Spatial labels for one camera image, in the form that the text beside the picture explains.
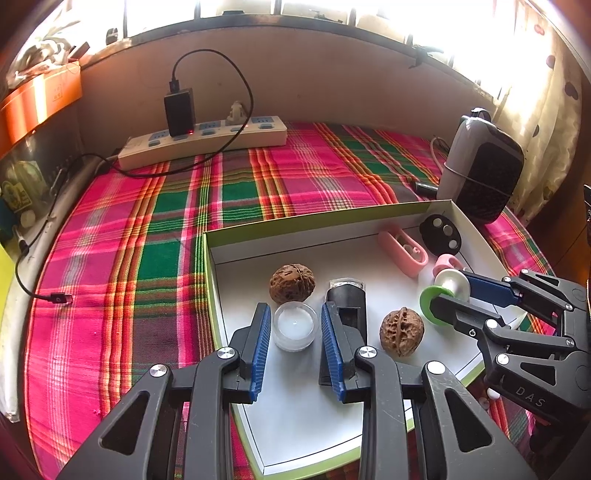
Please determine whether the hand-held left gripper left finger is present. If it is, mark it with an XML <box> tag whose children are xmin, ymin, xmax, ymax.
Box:
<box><xmin>55</xmin><ymin>302</ymin><xmax>273</xmax><ymax>480</ymax></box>

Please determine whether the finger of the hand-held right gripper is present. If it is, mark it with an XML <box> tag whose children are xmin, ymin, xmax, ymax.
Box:
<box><xmin>463</xmin><ymin>270</ymin><xmax>589</xmax><ymax>326</ymax></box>
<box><xmin>431</xmin><ymin>294</ymin><xmax>580</xmax><ymax>356</ymax></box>

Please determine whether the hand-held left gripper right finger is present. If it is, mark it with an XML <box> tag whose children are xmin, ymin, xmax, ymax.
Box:
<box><xmin>320</xmin><ymin>302</ymin><xmax>539</xmax><ymax>480</ymax></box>

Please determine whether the green white thread spool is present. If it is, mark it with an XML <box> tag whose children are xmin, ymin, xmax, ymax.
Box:
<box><xmin>419</xmin><ymin>269</ymin><xmax>472</xmax><ymax>330</ymax></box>

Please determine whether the small white jar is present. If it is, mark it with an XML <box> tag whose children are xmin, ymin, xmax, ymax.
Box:
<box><xmin>272</xmin><ymin>301</ymin><xmax>319</xmax><ymax>352</ymax></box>

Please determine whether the pink small ring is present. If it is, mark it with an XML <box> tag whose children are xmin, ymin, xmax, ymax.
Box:
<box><xmin>434</xmin><ymin>253</ymin><xmax>472</xmax><ymax>278</ymax></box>

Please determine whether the black item with clear cap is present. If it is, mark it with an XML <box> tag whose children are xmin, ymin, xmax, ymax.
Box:
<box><xmin>318</xmin><ymin>278</ymin><xmax>369</xmax><ymax>386</ymax></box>

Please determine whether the brown walnut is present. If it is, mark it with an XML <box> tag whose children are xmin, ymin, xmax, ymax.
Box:
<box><xmin>269</xmin><ymin>263</ymin><xmax>316</xmax><ymax>304</ymax></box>
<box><xmin>379</xmin><ymin>308</ymin><xmax>424</xmax><ymax>357</ymax></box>

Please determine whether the green and white cardboard box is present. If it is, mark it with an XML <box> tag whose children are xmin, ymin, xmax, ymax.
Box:
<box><xmin>203</xmin><ymin>198</ymin><xmax>529</xmax><ymax>476</ymax></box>

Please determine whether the pink oval clip with mint insert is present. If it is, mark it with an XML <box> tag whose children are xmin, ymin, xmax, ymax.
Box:
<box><xmin>378</xmin><ymin>226</ymin><xmax>429</xmax><ymax>278</ymax></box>

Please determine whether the round black and white case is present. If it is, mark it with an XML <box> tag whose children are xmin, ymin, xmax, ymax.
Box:
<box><xmin>420</xmin><ymin>213</ymin><xmax>462</xmax><ymax>256</ymax></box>

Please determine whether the grey and black desk heater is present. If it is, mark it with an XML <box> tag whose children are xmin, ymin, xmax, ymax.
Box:
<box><xmin>413</xmin><ymin>107</ymin><xmax>525</xmax><ymax>225</ymax></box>

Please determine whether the pink and green plaid cloth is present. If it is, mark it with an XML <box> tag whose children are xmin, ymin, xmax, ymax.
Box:
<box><xmin>23</xmin><ymin>121</ymin><xmax>555</xmax><ymax>480</ymax></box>

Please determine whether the cream patterned curtain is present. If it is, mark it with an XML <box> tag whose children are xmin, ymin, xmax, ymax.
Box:
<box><xmin>499</xmin><ymin>0</ymin><xmax>585</xmax><ymax>222</ymax></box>

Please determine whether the beige power strip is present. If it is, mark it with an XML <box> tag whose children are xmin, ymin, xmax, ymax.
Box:
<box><xmin>117</xmin><ymin>115</ymin><xmax>288</xmax><ymax>171</ymax></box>

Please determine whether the black charger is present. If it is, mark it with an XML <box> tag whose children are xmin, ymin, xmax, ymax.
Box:
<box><xmin>164</xmin><ymin>88</ymin><xmax>197</xmax><ymax>138</ymax></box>

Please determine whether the orange box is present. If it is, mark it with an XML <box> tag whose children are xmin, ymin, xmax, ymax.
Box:
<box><xmin>0</xmin><ymin>65</ymin><xmax>83</xmax><ymax>146</ymax></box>

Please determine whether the white plastic bag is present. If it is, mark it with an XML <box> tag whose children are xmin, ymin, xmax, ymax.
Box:
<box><xmin>9</xmin><ymin>14</ymin><xmax>88</xmax><ymax>79</ymax></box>

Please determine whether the black charger cable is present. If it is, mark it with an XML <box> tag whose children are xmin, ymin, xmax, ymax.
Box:
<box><xmin>14</xmin><ymin>48</ymin><xmax>254</xmax><ymax>305</ymax></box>

